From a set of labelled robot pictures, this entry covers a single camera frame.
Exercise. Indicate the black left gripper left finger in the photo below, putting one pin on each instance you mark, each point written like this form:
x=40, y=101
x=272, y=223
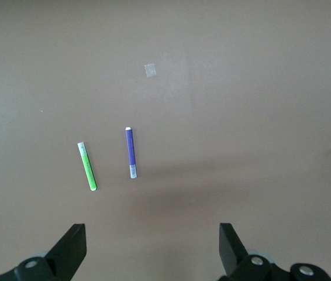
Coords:
x=66, y=251

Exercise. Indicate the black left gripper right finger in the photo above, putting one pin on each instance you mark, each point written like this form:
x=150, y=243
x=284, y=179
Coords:
x=232, y=254

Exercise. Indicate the purple highlighter pen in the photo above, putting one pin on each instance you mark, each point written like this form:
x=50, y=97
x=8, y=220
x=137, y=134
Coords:
x=130, y=146

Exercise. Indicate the green highlighter pen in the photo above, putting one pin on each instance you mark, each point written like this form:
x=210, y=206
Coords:
x=87, y=167

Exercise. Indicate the clear tape piece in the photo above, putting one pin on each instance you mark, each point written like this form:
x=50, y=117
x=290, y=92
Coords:
x=151, y=70

